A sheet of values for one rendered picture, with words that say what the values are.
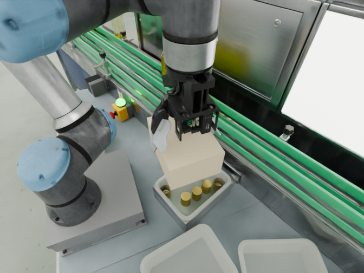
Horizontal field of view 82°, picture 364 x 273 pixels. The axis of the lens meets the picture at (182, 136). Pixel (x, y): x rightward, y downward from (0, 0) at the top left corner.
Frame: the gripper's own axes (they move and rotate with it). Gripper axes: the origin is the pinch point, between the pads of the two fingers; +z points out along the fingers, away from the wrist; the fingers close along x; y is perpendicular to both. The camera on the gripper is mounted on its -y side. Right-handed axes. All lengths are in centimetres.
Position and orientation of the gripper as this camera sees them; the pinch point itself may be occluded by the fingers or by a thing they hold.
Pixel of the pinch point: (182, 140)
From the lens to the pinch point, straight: 47.9
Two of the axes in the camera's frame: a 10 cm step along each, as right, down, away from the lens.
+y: 3.7, 6.9, -6.2
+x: 9.3, -2.7, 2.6
